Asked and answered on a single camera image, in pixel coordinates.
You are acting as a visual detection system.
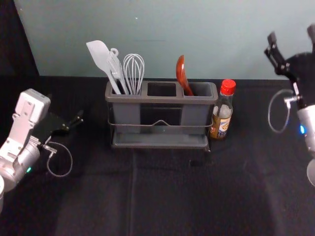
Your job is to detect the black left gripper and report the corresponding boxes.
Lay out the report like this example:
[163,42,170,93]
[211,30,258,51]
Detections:
[30,110,85,146]

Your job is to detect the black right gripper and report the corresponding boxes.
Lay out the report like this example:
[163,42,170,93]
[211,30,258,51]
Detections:
[264,23,315,107]

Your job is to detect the black rack with steel bars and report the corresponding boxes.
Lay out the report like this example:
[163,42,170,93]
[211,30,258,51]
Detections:
[105,80,220,153]

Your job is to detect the grey silicone spatula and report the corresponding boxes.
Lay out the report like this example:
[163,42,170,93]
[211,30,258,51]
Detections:
[86,40,123,95]

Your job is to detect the sauce bottle with red cap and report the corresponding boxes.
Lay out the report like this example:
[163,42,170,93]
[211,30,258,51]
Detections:
[209,79,237,142]

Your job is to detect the black side curtain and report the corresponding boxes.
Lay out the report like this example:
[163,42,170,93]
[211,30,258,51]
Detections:
[0,0,40,77]

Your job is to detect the black table cloth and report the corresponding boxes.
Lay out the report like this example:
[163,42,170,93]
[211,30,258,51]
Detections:
[0,75,315,236]

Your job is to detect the brown wooden spoon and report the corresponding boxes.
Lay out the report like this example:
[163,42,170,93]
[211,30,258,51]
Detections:
[176,54,194,97]

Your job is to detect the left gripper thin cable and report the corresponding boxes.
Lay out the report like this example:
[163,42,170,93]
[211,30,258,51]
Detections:
[42,141,73,178]

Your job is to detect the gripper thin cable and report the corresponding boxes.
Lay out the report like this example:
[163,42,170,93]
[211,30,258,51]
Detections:
[42,141,73,178]
[267,88,301,134]

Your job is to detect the grey tongs with ring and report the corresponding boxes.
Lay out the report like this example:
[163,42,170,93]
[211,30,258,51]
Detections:
[106,48,129,95]

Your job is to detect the right gripper thin cable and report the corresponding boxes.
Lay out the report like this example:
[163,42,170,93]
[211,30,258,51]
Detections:
[267,88,301,134]

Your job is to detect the grey wire whisk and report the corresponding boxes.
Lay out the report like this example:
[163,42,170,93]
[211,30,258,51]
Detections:
[123,53,145,95]

